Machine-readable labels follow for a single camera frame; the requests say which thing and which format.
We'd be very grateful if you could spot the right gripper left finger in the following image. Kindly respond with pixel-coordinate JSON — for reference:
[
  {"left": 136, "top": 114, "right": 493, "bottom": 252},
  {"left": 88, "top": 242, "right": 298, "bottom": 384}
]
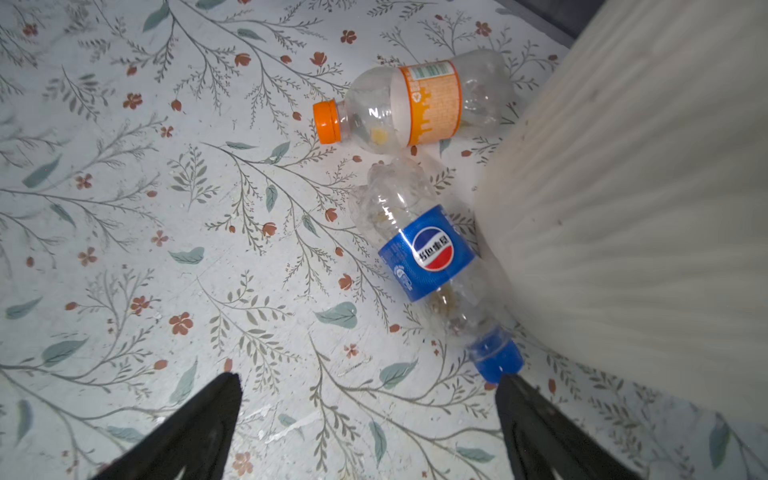
[{"left": 96, "top": 373, "right": 243, "bottom": 480}]

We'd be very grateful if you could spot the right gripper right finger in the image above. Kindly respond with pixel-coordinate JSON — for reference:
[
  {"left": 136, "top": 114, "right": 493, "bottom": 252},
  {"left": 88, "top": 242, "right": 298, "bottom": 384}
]
[{"left": 495, "top": 375, "right": 639, "bottom": 480}]

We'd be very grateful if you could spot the Pepsi bottle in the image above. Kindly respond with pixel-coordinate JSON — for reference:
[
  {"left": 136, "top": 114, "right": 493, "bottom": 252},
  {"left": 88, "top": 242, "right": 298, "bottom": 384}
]
[{"left": 351, "top": 158, "right": 524, "bottom": 384}]

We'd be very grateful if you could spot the small bottle orange cap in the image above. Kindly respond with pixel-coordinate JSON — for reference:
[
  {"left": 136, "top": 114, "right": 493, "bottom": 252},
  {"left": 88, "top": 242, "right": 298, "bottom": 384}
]
[{"left": 313, "top": 49, "right": 514, "bottom": 155}]

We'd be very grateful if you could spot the white ribbed trash bin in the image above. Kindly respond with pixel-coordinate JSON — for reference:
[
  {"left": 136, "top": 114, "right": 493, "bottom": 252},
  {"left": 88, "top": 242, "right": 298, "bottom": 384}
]
[{"left": 475, "top": 1, "right": 767, "bottom": 424}]

